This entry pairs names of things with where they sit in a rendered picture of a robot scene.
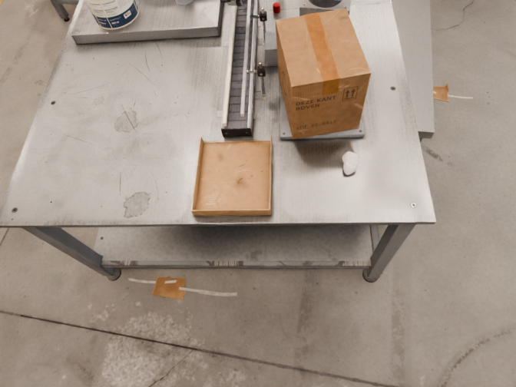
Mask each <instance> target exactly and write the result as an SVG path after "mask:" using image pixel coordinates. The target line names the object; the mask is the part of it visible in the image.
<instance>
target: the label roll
mask: <svg viewBox="0 0 516 387"><path fill-rule="evenodd" d="M85 2H86V4H87V5H88V7H89V9H90V11H91V13H92V15H93V16H94V19H95V20H96V22H97V24H98V25H99V26H100V27H102V28H105V29H118V28H123V27H125V26H127V25H129V24H130V23H131V22H132V21H134V19H135V18H136V17H137V16H138V13H139V8H138V6H137V3H136V1H135V0H85Z"/></svg>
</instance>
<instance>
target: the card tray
mask: <svg viewBox="0 0 516 387"><path fill-rule="evenodd" d="M271 183H272V134H271V135H270V140H265V141H215V142H203V139H202V137H201V136H200V145H199V151H198V158H197V169H196V176H195V182H194V189H193V200H192V207H191V212H192V213H193V215H194V216H237V215H271Z"/></svg>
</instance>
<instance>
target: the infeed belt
mask: <svg viewBox="0 0 516 387"><path fill-rule="evenodd" d="M247 4H248V1H243V4H242V6H241V7H238V6H237V9H236V26H235V35H234V45H233V62H232V71H231V80H230V98H229V107H228V116H227V126H226V127H224V130H234V129H247V120H248V106H249V92H250V74H246V98H245V111H244V116H243V117H241V116H240V109H241V97H242V85H243V63H244V51H245V39H246V16H247ZM253 8H254V0H251V9H250V15H253ZM252 35H253V18H251V19H250V34H249V47H248V60H247V70H250V64H251V50H252Z"/></svg>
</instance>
